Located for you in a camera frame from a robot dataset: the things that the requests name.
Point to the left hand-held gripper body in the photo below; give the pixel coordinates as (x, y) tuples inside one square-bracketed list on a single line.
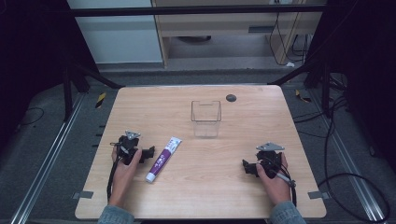
[(128, 149)]

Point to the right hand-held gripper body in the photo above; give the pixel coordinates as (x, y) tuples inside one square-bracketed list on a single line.
[(269, 160)]

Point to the person's right hand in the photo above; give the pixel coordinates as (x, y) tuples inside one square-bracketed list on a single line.
[(275, 186)]

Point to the person's left hand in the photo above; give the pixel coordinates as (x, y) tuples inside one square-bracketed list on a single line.
[(123, 177)]

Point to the purple and white toothpaste tube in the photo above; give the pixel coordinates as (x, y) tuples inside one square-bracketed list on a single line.
[(163, 159)]

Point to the yellow and black tape piece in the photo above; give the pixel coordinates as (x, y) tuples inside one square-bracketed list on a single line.
[(302, 96), (100, 100)]

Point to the grey tape strip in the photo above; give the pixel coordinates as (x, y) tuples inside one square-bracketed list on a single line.
[(82, 195), (318, 195)]

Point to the clear plastic container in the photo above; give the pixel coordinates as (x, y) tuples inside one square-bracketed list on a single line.
[(206, 118)]

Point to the dark round table grommet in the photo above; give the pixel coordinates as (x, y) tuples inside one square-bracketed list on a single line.
[(231, 98)]

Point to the black metal stand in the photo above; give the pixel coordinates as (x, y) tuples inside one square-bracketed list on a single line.
[(77, 77), (314, 74)]

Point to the white cabinet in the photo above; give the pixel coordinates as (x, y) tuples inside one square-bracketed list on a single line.
[(118, 37)]

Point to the black curtain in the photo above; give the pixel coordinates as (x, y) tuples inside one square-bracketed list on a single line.
[(364, 62), (31, 62)]

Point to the black horizontal crossbar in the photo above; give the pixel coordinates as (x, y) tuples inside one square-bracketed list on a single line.
[(193, 11)]

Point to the aluminium floor rail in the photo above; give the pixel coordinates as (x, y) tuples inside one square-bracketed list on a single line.
[(348, 158), (46, 158)]

